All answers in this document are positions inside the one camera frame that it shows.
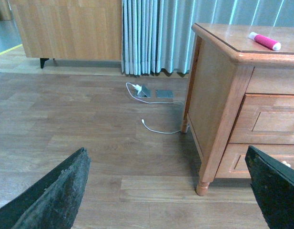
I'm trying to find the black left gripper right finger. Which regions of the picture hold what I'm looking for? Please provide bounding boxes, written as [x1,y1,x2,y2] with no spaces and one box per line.
[245,146,294,229]

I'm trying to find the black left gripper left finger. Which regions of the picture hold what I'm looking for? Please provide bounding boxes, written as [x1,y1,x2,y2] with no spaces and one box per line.
[0,148,91,229]

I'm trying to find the pink marker with white cap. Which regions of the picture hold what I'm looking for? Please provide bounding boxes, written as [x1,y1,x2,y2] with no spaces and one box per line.
[248,32,281,51]

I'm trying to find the wooden nightstand dresser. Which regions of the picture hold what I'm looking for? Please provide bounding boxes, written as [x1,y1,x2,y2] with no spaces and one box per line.
[181,25,294,196]

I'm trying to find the open floor socket box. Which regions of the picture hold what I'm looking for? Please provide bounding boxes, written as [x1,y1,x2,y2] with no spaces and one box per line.
[135,84,151,98]

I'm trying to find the closed floor socket cover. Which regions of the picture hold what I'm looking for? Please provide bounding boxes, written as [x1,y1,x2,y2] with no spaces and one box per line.
[156,90,174,98]

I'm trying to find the light wooden cabinet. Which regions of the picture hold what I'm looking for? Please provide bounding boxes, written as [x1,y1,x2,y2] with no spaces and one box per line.
[9,0,122,61]

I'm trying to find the grey pleated curtain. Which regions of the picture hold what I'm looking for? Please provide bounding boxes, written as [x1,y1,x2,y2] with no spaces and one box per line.
[121,0,294,75]

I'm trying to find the white charger cable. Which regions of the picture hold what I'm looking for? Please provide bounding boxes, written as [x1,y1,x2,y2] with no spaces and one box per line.
[125,82,185,135]

